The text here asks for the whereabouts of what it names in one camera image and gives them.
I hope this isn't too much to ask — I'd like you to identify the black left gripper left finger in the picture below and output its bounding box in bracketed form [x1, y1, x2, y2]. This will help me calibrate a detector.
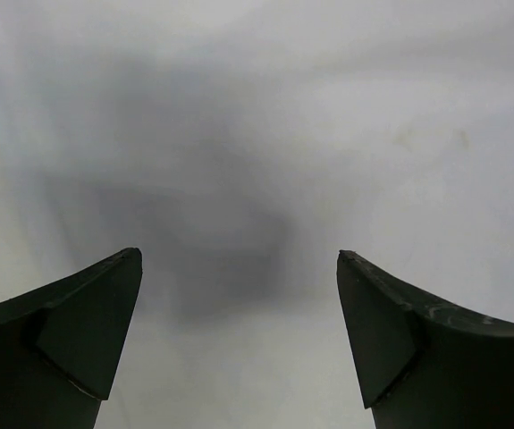
[0, 248, 142, 429]

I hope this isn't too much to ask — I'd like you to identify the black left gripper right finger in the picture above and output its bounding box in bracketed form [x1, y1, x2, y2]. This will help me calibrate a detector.
[337, 250, 514, 429]

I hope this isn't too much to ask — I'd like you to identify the white t shirt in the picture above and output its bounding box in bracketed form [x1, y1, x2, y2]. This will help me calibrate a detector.
[0, 1, 514, 428]

